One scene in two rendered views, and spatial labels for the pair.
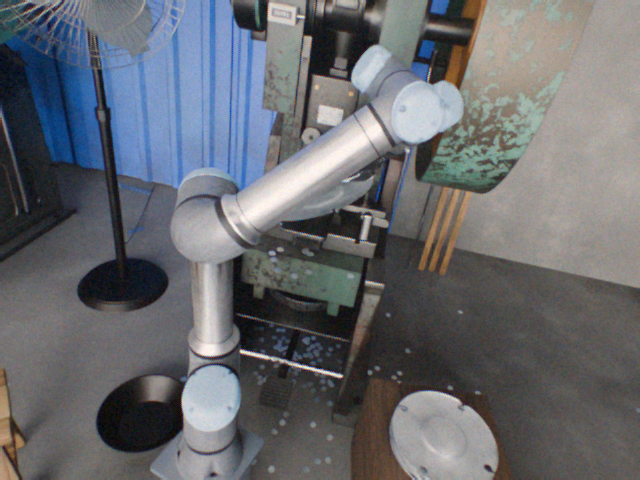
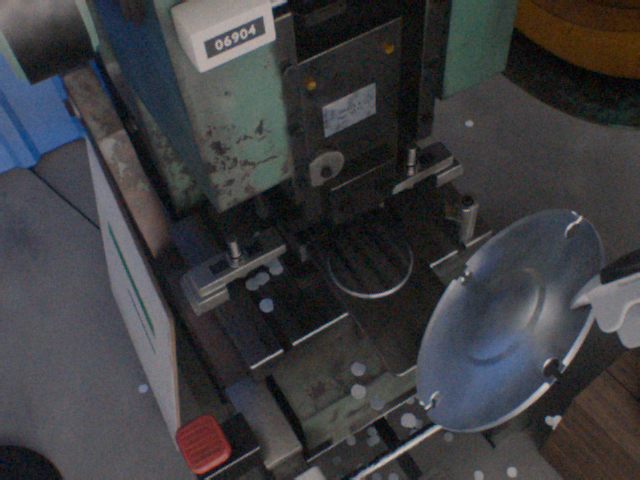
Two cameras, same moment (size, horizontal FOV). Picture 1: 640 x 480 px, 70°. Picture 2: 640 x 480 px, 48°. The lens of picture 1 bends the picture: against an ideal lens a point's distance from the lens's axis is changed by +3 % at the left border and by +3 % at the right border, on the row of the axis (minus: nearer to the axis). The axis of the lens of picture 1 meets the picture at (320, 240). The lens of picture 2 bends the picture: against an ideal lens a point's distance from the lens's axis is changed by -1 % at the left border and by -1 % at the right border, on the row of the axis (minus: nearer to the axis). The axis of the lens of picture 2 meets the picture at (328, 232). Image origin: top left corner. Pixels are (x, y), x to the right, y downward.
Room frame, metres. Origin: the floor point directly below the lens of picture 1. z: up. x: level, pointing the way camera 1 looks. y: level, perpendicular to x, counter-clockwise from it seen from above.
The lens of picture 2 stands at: (0.83, 0.37, 1.70)
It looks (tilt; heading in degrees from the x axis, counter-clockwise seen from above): 57 degrees down; 328
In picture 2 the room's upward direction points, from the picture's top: 5 degrees counter-clockwise
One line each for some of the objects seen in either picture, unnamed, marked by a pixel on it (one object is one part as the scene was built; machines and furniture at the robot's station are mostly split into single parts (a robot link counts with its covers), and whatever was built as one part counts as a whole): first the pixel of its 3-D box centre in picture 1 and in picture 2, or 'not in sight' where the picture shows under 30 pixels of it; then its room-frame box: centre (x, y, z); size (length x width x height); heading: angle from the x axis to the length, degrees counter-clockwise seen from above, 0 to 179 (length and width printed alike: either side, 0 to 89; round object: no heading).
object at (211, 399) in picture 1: (211, 404); not in sight; (0.61, 0.17, 0.62); 0.13 x 0.12 x 0.14; 14
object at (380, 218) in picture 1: (367, 206); (414, 164); (1.38, -0.14, 0.76); 0.17 x 0.06 x 0.10; 85
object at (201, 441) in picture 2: not in sight; (207, 449); (1.19, 0.37, 0.72); 0.07 x 0.06 x 0.08; 175
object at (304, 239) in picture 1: (308, 230); (387, 304); (1.22, 0.04, 0.72); 0.25 x 0.14 x 0.14; 175
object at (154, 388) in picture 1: (146, 416); not in sight; (0.93, 0.49, 0.04); 0.30 x 0.30 x 0.07
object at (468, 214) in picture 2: (365, 225); (464, 217); (1.25, -0.14, 0.75); 0.03 x 0.03 x 0.10; 85
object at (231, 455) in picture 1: (210, 440); not in sight; (0.60, 0.17, 0.50); 0.15 x 0.15 x 0.10
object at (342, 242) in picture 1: (316, 216); (329, 238); (1.39, 0.03, 0.68); 0.45 x 0.30 x 0.06; 85
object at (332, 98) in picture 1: (331, 120); (331, 103); (1.35, 0.03, 1.04); 0.17 x 0.15 x 0.30; 175
